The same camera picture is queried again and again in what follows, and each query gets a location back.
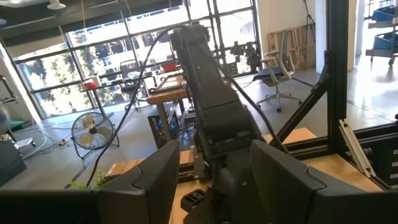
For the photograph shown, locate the white ceiling lamp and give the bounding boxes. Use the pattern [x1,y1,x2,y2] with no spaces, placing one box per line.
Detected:
[46,0,67,11]

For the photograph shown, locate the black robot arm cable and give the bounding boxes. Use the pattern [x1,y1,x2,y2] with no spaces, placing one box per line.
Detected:
[85,24,292,189]

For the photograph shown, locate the computer tower purple lights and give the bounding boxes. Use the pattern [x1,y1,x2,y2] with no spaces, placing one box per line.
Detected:
[147,108,182,149]

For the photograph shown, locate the silver aluminium extrusion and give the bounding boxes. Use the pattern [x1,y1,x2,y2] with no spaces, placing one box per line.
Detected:
[338,119,377,178]

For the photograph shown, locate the white mesh office chair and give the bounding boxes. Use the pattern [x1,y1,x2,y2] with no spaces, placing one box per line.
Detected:
[253,27,303,113]

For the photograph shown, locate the black office chair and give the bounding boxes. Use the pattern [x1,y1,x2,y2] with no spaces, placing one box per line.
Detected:
[119,58,149,111]

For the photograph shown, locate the black tripod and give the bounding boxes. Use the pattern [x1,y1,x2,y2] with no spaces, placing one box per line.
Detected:
[303,0,317,60]

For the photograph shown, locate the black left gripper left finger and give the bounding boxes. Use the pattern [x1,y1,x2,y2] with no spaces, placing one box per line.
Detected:
[0,140,181,224]

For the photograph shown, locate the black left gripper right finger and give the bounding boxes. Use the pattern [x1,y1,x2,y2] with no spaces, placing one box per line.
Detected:
[250,139,398,224]

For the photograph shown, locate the wooden frame pallets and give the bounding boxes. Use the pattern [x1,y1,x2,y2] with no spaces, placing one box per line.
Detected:
[267,23,317,69]

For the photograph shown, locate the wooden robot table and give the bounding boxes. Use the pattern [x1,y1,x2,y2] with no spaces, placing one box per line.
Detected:
[146,73,193,150]

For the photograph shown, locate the red bowl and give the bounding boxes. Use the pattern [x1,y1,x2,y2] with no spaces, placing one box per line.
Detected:
[160,62,178,72]

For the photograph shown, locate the black floor fan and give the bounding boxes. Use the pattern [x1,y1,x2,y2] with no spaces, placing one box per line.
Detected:
[70,111,121,160]

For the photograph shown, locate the black aluminium table frame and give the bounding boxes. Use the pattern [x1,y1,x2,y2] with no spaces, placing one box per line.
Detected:
[269,0,398,190]

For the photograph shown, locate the cart with blue bins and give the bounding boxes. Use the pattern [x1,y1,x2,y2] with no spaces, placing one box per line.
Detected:
[365,2,398,67]

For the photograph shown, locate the small green potted plant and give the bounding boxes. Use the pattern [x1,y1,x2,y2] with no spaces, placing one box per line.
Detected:
[68,169,108,190]

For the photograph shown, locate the large glass window wall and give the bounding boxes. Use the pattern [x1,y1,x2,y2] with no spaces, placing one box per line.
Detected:
[14,0,262,119]

